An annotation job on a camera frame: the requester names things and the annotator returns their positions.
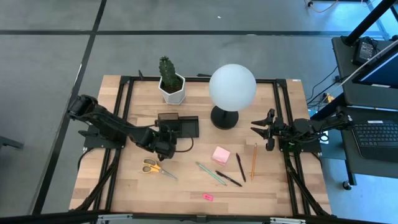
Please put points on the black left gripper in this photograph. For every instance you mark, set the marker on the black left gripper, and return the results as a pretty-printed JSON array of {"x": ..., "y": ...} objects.
[{"x": 157, "y": 140}]

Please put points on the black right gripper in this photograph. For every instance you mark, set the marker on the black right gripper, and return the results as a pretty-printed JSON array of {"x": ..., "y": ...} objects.
[{"x": 281, "y": 128}]

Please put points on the orange pencil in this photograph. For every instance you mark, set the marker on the orange pencil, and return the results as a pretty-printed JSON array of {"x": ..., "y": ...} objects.
[{"x": 254, "y": 161}]

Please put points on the plain black pen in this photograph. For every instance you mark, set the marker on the plain black pen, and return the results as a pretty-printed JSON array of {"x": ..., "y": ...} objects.
[{"x": 240, "y": 167}]

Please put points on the pink sticky note pad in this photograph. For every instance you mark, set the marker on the pink sticky note pad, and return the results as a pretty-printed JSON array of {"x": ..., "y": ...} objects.
[{"x": 221, "y": 155}]

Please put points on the black pen with white print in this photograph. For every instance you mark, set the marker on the black pen with white print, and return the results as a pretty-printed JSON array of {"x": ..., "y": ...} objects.
[{"x": 228, "y": 178}]

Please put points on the pink eraser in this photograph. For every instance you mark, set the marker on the pink eraser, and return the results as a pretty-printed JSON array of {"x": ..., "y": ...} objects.
[{"x": 207, "y": 197}]

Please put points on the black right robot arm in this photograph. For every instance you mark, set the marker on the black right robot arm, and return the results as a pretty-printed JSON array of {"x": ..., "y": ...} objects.
[{"x": 314, "y": 126}]

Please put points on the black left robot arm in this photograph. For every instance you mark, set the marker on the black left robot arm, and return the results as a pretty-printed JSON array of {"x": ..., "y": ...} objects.
[{"x": 102, "y": 119}]

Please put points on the black mesh desk organizer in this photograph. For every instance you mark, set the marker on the black mesh desk organizer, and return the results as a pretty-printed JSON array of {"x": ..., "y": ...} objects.
[{"x": 189, "y": 127}]

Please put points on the white plant pot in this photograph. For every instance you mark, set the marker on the white plant pot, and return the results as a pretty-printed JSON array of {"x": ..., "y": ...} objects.
[{"x": 174, "y": 97}]

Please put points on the white globe table lamp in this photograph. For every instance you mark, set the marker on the white globe table lamp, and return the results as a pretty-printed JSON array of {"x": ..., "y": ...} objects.
[{"x": 232, "y": 87}]

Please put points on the white label sticker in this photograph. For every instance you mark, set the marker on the white label sticker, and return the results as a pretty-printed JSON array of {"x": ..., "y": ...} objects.
[{"x": 296, "y": 80}]

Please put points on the green cactus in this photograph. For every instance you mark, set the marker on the green cactus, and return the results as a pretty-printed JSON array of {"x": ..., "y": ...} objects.
[{"x": 169, "y": 73}]

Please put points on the yellow power plug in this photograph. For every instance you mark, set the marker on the yellow power plug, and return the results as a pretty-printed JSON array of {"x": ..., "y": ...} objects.
[{"x": 329, "y": 98}]

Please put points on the black crossbeam with silver brackets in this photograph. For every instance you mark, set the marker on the black crossbeam with silver brackets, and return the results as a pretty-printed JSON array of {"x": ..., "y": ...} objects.
[{"x": 199, "y": 218}]

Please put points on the black desk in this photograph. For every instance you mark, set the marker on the black desk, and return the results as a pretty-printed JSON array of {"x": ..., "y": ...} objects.
[{"x": 345, "y": 81}]

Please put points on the black caster wheel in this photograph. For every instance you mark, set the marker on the black caster wheel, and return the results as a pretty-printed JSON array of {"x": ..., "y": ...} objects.
[{"x": 346, "y": 185}]

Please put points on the black keyboard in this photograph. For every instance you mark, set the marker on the black keyboard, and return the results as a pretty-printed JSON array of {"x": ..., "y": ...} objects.
[{"x": 376, "y": 137}]

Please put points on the black power adapter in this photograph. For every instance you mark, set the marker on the black power adapter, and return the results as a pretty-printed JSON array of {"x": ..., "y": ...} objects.
[{"x": 365, "y": 51}]

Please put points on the black computer monitor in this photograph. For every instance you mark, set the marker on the black computer monitor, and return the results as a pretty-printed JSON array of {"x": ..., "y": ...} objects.
[{"x": 382, "y": 74}]

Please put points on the black slanted pole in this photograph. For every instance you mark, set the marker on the black slanted pole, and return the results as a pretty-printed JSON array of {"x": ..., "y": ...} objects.
[{"x": 368, "y": 21}]

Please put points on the grey chair leg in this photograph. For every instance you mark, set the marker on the grey chair leg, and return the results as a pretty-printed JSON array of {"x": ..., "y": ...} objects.
[{"x": 9, "y": 143}]

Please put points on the black aluminium table frame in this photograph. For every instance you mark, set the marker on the black aluminium table frame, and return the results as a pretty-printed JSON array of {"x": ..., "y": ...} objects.
[{"x": 125, "y": 80}]

